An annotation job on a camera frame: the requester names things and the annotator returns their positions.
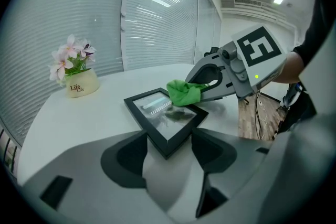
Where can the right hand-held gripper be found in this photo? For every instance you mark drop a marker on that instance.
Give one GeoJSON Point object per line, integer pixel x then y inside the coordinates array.
{"type": "Point", "coordinates": [260, 49]}

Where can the pink flowers in beige pot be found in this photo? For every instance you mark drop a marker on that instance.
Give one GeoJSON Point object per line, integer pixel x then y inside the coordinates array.
{"type": "Point", "coordinates": [81, 84]}

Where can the white table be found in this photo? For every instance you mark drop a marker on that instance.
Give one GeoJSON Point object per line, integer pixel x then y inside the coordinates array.
{"type": "Point", "coordinates": [78, 126]}

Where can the black picture frame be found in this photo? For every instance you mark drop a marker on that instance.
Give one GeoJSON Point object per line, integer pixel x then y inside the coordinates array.
{"type": "Point", "coordinates": [162, 141]}

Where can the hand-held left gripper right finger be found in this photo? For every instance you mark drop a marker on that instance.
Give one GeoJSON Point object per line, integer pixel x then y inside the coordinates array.
{"type": "Point", "coordinates": [236, 165]}

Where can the ceiling air vent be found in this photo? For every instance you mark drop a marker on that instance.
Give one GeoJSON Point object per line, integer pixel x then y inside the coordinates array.
{"type": "Point", "coordinates": [248, 2]}

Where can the person's right forearm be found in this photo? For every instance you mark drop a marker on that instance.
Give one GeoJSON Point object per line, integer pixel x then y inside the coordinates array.
{"type": "Point", "coordinates": [291, 68]}

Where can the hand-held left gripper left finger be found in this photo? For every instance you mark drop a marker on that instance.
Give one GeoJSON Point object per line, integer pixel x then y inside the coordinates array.
{"type": "Point", "coordinates": [92, 191]}

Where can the glass partition with blinds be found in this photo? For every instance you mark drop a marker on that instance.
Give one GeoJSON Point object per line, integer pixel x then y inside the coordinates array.
{"type": "Point", "coordinates": [78, 8]}

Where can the gray hand-held device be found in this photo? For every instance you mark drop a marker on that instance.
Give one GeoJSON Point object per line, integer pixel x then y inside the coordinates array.
{"type": "Point", "coordinates": [291, 94]}

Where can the green wiping cloth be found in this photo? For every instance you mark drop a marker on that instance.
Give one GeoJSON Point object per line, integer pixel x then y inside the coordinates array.
{"type": "Point", "coordinates": [183, 93]}

